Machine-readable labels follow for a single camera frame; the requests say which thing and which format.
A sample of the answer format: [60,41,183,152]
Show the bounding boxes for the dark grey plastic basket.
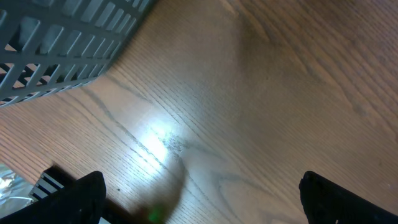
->
[1,0,156,107]

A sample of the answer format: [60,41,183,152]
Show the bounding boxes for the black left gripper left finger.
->
[1,171,106,224]

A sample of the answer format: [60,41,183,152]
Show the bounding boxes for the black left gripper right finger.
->
[299,171,397,224]

